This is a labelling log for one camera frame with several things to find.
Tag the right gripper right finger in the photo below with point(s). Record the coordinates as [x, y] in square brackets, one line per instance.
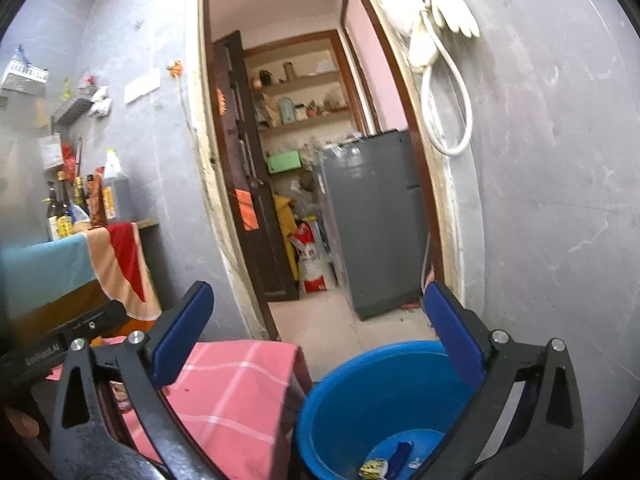
[524, 420]

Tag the orange wall hook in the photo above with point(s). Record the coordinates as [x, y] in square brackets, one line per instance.
[175, 70]

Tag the green box on shelf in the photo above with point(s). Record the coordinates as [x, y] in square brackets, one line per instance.
[283, 162]

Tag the red white rice sack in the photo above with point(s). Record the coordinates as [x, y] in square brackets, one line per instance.
[314, 264]

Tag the grey wall spice shelf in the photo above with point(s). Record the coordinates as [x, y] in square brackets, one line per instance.
[72, 109]

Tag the blue plastic bucket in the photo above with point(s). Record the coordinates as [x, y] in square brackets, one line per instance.
[408, 393]

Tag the white wall basket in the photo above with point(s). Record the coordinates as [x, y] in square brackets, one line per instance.
[23, 76]

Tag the white rubber gloves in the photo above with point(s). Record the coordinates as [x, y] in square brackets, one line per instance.
[453, 14]

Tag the white wall switch plate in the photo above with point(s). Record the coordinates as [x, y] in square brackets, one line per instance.
[141, 86]

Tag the dark wooden door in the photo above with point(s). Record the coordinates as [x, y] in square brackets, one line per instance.
[259, 229]

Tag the white wall box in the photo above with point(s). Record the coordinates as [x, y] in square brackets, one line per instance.
[51, 153]

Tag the wooden shelf unit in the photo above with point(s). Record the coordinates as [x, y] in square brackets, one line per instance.
[305, 96]

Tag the yellow snack wrapper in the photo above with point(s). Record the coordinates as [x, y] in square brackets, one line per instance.
[373, 469]

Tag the large cooking oil jug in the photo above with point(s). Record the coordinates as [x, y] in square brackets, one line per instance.
[117, 200]

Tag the yellow sack by door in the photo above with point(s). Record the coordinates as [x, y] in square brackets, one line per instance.
[287, 227]

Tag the teal orange red towel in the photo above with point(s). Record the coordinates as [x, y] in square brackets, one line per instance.
[108, 259]

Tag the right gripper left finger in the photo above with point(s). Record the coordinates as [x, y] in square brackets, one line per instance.
[89, 438]

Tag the pink checked tablecloth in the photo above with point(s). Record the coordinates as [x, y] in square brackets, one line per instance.
[239, 400]

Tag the person's left hand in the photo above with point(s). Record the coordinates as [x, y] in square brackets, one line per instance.
[23, 424]

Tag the dark sauce bottle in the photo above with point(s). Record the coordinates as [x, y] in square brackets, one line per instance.
[52, 213]

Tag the grey refrigerator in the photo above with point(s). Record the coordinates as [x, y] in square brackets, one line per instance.
[372, 209]

